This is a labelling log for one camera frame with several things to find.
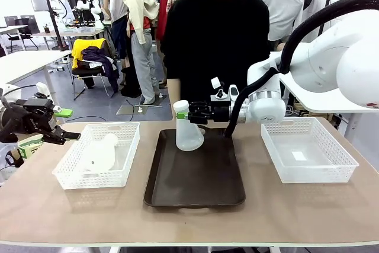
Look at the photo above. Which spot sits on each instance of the white perforated basket with label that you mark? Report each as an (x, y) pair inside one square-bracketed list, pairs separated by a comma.
[(296, 173)]

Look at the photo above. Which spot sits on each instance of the dark brown plastic tray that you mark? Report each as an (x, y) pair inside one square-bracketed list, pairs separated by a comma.
[(192, 176)]

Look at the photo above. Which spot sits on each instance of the mannequin in white tank top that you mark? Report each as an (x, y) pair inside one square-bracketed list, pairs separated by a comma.
[(118, 7)]

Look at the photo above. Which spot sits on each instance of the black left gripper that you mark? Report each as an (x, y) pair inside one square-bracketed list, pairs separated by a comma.
[(34, 116)]

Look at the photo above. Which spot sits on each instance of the person in black shirt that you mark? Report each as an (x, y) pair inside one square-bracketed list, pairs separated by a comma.
[(216, 42)]

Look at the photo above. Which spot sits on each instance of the grey mannequin base plate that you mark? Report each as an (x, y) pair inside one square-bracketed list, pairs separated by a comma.
[(133, 110)]

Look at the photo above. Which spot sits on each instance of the person's right forearm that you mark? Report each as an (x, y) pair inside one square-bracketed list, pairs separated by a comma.
[(174, 99)]

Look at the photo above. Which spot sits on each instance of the metal frame chair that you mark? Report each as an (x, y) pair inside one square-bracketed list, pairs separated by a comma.
[(89, 75)]

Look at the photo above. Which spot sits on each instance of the red garment mannequin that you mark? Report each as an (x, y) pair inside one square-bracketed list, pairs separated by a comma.
[(163, 7)]

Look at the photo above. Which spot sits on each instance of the cream jacket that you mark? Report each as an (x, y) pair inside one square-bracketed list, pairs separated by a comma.
[(139, 1)]

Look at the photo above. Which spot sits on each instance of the black office chair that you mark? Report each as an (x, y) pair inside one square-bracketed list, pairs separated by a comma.
[(22, 32)]

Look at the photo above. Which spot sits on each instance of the mannequin in white shirt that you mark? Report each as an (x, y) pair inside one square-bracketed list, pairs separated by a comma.
[(281, 4)]

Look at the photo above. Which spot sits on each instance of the background work table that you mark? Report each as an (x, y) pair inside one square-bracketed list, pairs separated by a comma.
[(77, 31)]

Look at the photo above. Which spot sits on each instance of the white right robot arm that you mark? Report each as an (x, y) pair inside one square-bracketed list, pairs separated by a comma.
[(325, 63)]

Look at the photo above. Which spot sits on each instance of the yellow garment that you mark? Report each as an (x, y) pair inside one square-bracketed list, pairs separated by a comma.
[(80, 48)]

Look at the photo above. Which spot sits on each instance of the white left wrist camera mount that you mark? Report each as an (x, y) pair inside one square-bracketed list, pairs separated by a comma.
[(43, 88)]

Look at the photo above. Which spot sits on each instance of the dark purple garment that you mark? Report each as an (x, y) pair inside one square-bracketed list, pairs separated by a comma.
[(102, 57)]

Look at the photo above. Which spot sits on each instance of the white rectangular label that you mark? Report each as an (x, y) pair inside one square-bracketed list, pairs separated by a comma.
[(299, 156)]

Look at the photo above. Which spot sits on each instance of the mannequin in grey trousers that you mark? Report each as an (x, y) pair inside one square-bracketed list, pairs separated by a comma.
[(145, 63)]

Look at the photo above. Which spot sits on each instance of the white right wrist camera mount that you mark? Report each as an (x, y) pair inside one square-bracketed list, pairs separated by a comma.
[(234, 90)]

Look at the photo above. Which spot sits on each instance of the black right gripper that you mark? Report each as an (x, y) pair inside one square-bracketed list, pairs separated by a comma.
[(221, 113)]

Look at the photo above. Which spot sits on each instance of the black tripod stand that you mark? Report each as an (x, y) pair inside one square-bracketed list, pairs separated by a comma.
[(54, 25)]

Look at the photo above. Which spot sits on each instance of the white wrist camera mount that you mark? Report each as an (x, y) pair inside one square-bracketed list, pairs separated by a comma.
[(234, 90), (43, 88)]

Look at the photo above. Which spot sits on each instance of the white desk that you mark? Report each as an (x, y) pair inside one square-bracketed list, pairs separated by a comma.
[(311, 102), (23, 63)]

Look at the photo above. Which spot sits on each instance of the white plastic conical flask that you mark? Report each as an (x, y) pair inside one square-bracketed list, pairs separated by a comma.
[(100, 155), (188, 137)]

